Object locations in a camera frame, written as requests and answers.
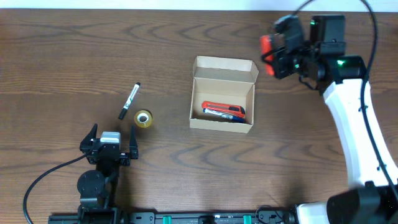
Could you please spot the clear yellowish tape roll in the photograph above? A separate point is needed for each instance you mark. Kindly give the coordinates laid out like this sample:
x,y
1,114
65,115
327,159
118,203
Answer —
x,y
143,119

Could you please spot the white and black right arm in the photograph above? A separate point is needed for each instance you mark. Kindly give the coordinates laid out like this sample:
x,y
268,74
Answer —
x,y
341,81

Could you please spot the black and white marker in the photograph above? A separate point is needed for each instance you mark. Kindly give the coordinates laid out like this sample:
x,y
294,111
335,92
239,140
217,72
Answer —
x,y
129,100

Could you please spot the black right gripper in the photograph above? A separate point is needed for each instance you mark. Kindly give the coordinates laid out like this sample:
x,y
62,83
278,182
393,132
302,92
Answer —
x,y
280,71

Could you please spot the orange utility knife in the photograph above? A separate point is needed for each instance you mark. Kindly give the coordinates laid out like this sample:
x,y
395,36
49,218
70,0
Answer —
x,y
234,110

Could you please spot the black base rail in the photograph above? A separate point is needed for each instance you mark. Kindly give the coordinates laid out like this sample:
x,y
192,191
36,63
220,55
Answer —
x,y
261,216

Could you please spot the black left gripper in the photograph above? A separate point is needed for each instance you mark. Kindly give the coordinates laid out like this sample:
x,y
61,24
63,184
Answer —
x,y
85,146

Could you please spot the blue capped marker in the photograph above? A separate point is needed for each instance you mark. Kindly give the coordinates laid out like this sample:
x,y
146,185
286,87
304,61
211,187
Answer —
x,y
224,115

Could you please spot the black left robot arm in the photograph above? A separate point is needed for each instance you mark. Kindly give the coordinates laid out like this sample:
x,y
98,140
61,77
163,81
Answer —
x,y
97,187

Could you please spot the open brown cardboard box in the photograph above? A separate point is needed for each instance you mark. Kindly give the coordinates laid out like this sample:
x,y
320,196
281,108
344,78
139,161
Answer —
x,y
228,81

